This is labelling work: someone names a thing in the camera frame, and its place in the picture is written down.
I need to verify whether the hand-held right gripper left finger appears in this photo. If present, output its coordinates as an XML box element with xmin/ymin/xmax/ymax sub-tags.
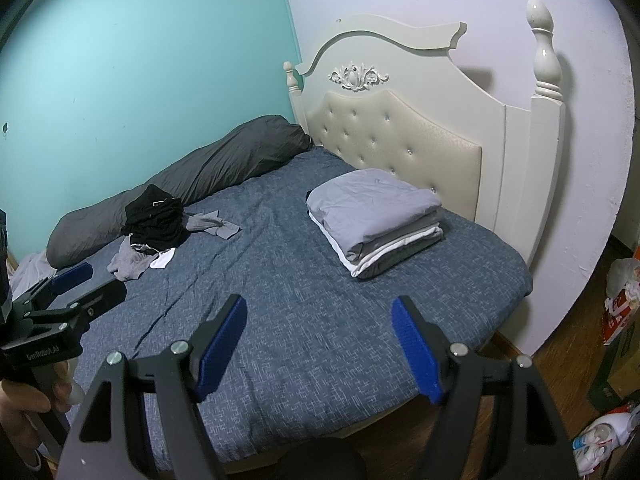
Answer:
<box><xmin>57</xmin><ymin>294</ymin><xmax>248</xmax><ymax>480</ymax></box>

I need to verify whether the lavender jacket with black collar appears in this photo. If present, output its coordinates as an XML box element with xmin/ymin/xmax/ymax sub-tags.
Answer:
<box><xmin>306</xmin><ymin>169</ymin><xmax>443</xmax><ymax>261</ymax></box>

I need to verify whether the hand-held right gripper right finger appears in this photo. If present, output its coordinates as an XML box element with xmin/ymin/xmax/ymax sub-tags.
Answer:
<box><xmin>390</xmin><ymin>296</ymin><xmax>578</xmax><ymax>480</ymax></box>

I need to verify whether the green cardboard box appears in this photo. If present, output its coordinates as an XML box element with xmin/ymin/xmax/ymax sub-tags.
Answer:
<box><xmin>587</xmin><ymin>330</ymin><xmax>640</xmax><ymax>411</ymax></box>

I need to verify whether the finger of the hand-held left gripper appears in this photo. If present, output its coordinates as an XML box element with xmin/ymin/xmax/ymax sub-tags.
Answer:
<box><xmin>24</xmin><ymin>278</ymin><xmax>128</xmax><ymax>321</ymax></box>
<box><xmin>15</xmin><ymin>261</ymin><xmax>94</xmax><ymax>311</ymax></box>

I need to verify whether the light grey bed sheet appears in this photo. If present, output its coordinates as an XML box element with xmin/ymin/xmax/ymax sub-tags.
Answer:
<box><xmin>10</xmin><ymin>251</ymin><xmax>56</xmax><ymax>301</ymax></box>

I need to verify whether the white cloth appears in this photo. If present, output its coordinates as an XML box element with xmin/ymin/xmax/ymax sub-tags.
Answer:
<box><xmin>149</xmin><ymin>247</ymin><xmax>177</xmax><ymax>269</ymax></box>

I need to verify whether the grey folded garment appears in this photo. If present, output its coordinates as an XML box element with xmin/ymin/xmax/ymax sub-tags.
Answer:
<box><xmin>355</xmin><ymin>240</ymin><xmax>445</xmax><ymax>280</ymax></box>

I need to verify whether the white tufted headboard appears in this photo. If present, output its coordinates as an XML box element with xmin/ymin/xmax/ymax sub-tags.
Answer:
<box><xmin>282</xmin><ymin>0</ymin><xmax>566</xmax><ymax>281</ymax></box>

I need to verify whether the white folded garment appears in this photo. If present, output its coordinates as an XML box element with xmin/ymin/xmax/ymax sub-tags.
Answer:
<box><xmin>309</xmin><ymin>212</ymin><xmax>445</xmax><ymax>277</ymax></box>

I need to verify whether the red and white box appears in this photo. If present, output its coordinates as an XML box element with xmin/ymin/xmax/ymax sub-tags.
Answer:
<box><xmin>602</xmin><ymin>285</ymin><xmax>640</xmax><ymax>346</ymax></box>

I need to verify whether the white plastic bag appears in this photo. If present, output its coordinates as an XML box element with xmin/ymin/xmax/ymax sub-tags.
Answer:
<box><xmin>605</xmin><ymin>258</ymin><xmax>640</xmax><ymax>311</ymax></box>

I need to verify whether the person's left hand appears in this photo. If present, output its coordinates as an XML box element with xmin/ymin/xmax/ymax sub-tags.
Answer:
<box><xmin>0</xmin><ymin>360</ymin><xmax>83</xmax><ymax>461</ymax></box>

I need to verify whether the long dark grey pillow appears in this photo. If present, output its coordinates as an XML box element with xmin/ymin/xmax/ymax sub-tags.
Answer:
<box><xmin>46</xmin><ymin>115</ymin><xmax>313</xmax><ymax>268</ymax></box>

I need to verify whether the black sweater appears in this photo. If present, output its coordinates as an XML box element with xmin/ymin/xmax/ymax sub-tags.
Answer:
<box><xmin>121</xmin><ymin>185</ymin><xmax>190</xmax><ymax>251</ymax></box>

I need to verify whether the bed with blue sheet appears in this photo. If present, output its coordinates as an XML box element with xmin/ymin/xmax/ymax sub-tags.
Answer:
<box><xmin>10</xmin><ymin>147</ymin><xmax>533</xmax><ymax>476</ymax></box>

